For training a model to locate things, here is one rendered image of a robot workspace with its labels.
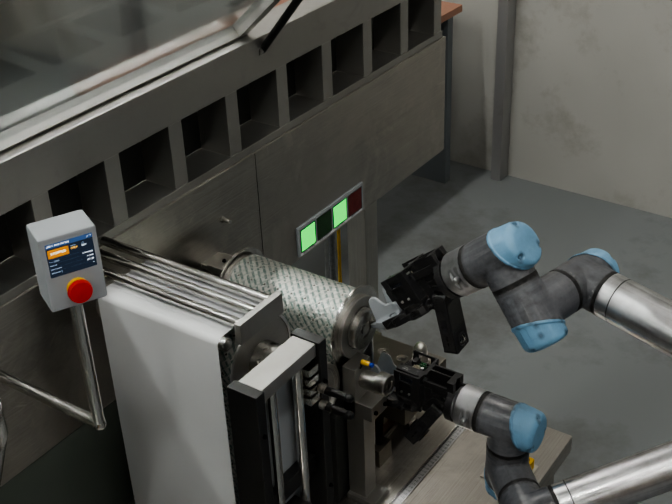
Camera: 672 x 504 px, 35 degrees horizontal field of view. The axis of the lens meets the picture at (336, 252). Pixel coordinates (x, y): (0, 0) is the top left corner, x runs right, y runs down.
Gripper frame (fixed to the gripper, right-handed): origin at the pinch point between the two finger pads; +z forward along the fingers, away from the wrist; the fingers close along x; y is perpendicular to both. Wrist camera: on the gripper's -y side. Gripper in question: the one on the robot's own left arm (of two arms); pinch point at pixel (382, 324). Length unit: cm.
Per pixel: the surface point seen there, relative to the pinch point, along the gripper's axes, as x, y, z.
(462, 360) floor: -148, -57, 127
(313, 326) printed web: 8.0, 6.5, 6.1
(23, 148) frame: 37, 55, 4
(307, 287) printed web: 3.7, 12.3, 6.5
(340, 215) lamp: -40, 17, 33
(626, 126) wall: -287, -31, 100
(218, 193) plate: -2.3, 34.9, 18.8
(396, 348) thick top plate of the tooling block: -21.6, -10.7, 22.7
